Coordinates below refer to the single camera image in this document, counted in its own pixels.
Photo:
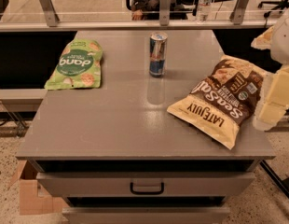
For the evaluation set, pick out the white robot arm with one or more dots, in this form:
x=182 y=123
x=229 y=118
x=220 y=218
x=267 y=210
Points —
x=279 y=50

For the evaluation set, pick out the green rice chip bag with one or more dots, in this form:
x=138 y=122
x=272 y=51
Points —
x=79 y=66

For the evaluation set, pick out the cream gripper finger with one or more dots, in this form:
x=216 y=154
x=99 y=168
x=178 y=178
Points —
x=263 y=41
x=274 y=100

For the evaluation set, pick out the cardboard box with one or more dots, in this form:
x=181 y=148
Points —
x=34 y=198

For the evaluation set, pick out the redbull can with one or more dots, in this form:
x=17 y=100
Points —
x=158 y=47

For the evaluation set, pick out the clear plastic water bottle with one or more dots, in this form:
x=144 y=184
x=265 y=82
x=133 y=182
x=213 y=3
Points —
x=203 y=10

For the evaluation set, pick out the lower grey drawer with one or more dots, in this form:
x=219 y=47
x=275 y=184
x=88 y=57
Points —
x=146 y=215

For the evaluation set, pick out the upper drawer with black handle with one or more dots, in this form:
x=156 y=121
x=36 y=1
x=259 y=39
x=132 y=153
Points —
x=145 y=184

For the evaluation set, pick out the seated person in background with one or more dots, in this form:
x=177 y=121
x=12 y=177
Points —
x=147 y=0

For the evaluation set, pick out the metal railing frame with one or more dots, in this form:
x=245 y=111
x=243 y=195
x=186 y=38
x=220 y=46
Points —
x=119 y=14

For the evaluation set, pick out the black office chair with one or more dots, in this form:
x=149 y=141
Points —
x=278 y=5

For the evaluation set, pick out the grey drawer cabinet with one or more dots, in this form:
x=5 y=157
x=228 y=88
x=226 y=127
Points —
x=124 y=125

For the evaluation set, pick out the brown Late July chip bag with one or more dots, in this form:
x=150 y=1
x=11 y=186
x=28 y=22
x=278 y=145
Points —
x=222 y=101

